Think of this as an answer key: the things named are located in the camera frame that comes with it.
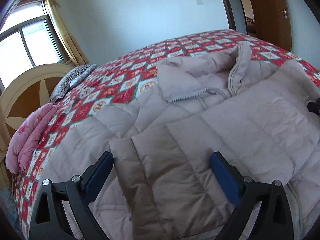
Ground right beige curtain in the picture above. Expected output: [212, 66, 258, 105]
[44, 0, 88, 66]

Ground red patterned bed quilt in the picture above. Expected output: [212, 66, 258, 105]
[12, 30, 319, 237]

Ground dark wooden door frame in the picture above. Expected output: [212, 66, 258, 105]
[222, 0, 256, 37]

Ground light pink puffer jacket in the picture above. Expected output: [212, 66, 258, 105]
[41, 42, 319, 239]

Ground striped grey pillow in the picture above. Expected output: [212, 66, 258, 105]
[50, 64, 97, 104]

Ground silver door handle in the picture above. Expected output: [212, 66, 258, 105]
[279, 9, 287, 18]

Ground folded pink blanket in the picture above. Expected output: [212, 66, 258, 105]
[5, 103, 58, 174]

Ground cream and wood headboard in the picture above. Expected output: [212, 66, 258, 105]
[1, 63, 72, 136]

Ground window with frame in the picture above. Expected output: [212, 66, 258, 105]
[0, 0, 69, 90]

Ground brown wooden door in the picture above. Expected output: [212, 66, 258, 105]
[251, 0, 292, 51]

